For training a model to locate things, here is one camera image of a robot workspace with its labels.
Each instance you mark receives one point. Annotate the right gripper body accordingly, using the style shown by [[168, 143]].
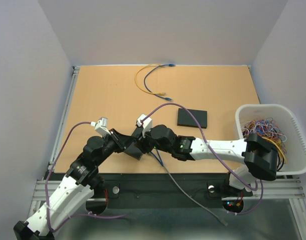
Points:
[[148, 142]]

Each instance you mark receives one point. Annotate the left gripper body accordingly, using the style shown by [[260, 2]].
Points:
[[111, 143]]

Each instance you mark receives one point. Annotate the black network switch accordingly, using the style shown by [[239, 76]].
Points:
[[184, 119], [132, 150]]

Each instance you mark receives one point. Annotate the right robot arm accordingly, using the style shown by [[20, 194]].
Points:
[[258, 158]]

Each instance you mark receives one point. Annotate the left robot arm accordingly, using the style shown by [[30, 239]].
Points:
[[76, 187]]

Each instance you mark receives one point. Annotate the white plastic basket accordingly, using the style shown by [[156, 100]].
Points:
[[295, 142]]

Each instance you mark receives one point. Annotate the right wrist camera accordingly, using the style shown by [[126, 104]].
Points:
[[144, 122]]

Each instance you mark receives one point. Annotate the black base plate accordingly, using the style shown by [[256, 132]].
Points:
[[153, 191]]

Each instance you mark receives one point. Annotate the aluminium frame rail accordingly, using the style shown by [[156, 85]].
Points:
[[284, 188]]

